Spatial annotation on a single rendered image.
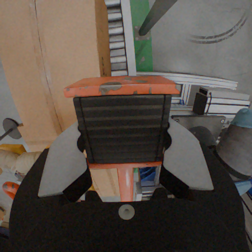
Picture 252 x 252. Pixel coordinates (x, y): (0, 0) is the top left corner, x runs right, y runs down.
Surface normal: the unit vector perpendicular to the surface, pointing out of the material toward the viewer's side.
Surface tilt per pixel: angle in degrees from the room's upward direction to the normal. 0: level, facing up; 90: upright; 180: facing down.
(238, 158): 55
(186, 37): 0
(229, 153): 78
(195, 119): 0
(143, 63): 0
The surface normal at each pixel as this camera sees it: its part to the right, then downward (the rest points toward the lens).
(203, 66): 0.03, 0.49
